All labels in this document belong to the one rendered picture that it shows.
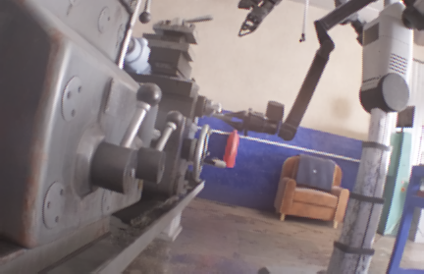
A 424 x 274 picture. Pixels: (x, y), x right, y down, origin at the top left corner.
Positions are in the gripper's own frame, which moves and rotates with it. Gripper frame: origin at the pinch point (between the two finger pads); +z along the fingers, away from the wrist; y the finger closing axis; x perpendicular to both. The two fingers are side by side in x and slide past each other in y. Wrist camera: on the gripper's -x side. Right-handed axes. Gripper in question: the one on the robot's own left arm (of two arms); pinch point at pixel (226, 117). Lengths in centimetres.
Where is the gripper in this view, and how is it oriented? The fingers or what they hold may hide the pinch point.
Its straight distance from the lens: 147.0
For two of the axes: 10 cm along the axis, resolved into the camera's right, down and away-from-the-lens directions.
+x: -1.2, 3.1, -9.4
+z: -9.8, -2.0, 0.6
